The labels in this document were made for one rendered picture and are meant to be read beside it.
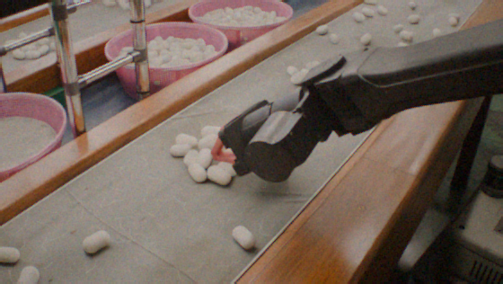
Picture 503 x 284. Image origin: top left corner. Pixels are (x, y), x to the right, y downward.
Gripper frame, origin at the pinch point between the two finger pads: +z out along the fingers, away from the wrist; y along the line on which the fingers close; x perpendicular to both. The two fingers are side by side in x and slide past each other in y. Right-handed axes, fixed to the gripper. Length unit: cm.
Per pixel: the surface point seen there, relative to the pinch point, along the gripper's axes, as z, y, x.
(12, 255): 5.9, 31.0, -4.8
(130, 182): 6.8, 10.7, -3.4
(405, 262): 35, -72, 71
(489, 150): 26, -160, 78
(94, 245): 0.8, 23.4, -0.3
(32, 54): 45, -8, -38
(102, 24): 48, -33, -39
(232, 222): -5.6, 9.0, 7.3
